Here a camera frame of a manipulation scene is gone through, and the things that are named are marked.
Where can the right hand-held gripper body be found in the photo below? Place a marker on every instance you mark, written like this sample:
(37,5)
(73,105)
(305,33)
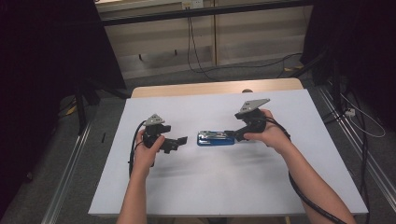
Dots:
(253,119)

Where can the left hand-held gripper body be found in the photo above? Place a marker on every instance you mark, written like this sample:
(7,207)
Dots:
(154,119)

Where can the blue stapler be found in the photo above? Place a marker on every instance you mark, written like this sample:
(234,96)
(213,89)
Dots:
(214,141)

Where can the person's right hand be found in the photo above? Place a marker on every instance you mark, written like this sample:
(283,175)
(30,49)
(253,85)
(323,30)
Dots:
(274,135)

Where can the person's left hand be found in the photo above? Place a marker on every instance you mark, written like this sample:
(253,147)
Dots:
(144,158)

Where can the dark round table grommet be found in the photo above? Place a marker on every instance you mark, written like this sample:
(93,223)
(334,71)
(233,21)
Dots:
(247,90)

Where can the white board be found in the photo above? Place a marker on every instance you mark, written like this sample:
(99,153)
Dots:
(218,180)

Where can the wooden table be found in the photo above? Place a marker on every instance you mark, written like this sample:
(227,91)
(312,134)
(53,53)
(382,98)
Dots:
(202,88)

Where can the small black floor object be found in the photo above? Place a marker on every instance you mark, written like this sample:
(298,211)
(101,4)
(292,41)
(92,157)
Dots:
(103,137)

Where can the black stand leg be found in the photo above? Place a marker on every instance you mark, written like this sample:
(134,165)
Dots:
(311,65)
(81,109)

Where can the beige wooden cabinet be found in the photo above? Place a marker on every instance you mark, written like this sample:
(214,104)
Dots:
(255,43)

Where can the white power plug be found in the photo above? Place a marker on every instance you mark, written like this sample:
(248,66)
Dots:
(350,112)

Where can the black metal beam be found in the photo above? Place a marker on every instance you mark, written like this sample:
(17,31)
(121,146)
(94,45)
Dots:
(202,12)

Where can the black curtain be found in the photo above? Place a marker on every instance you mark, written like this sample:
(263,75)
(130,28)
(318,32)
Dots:
(358,46)
(37,77)

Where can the aluminium floor rail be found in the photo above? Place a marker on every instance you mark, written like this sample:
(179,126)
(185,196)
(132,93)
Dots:
(358,146)
(67,174)

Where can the white wall socket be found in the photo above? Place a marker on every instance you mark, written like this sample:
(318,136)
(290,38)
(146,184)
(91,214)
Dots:
(193,4)

